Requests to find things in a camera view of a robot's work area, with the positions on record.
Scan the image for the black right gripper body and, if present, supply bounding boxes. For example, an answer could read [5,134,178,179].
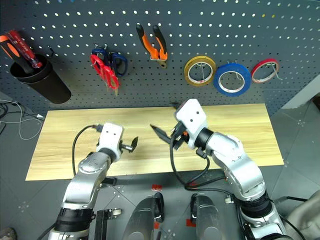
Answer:
[170,121,189,151]

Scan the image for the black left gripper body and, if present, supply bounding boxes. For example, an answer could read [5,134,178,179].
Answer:
[119,140,135,154]

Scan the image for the dark grey perforated pegboard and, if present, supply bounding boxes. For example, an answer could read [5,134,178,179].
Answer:
[0,0,320,118]

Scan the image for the yellow tape roll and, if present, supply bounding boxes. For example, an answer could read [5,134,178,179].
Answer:
[184,55,217,88]

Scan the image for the blue tape roll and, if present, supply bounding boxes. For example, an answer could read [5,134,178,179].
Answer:
[213,62,251,97]

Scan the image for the red tape roll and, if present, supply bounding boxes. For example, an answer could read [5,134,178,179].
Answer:
[250,58,280,84]

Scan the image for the orange and black pliers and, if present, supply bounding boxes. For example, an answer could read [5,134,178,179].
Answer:
[135,23,169,68]

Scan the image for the dark rounded glossy shape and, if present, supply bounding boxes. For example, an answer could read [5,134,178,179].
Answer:
[121,192,165,240]
[190,193,226,240]

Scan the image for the black table leg with caster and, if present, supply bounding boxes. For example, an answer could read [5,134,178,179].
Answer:
[93,208,123,240]

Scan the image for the black cylindrical tool cup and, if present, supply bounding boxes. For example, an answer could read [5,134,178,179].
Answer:
[9,53,72,105]

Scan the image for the brown shoe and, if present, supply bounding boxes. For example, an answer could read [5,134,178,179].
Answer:
[0,226,18,240]

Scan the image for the orange and black screwdriver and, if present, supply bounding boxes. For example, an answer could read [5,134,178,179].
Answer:
[0,34,36,75]

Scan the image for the grey fabric seat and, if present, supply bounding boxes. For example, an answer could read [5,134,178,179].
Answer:
[284,189,320,240]

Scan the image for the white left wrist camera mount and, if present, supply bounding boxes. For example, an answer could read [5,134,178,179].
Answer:
[96,121,125,160]

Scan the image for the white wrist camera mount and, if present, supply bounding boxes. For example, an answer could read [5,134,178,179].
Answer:
[96,121,125,160]
[174,98,209,150]

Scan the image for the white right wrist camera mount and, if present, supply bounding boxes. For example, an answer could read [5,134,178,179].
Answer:
[174,98,209,150]

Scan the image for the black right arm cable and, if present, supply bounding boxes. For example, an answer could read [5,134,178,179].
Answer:
[169,134,235,195]

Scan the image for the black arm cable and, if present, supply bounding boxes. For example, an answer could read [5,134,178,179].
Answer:
[71,124,102,176]
[169,134,235,195]

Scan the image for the black table bracket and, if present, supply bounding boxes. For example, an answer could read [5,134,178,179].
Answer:
[100,176,118,187]

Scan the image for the silver wire peg hook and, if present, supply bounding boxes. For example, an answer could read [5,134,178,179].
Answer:
[264,61,283,81]
[226,59,246,84]
[196,61,209,82]

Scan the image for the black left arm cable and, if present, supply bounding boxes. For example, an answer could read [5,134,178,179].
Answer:
[71,124,102,176]

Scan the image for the blue handled scissors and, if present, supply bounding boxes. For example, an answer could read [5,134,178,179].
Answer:
[91,47,129,77]

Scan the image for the red handled scissors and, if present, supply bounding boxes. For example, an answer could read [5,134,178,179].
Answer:
[89,54,121,92]

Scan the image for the white floor cable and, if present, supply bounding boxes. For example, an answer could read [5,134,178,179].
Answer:
[0,99,45,141]

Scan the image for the red transparent handle screwdriver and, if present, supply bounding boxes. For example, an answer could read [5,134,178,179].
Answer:
[6,29,43,69]

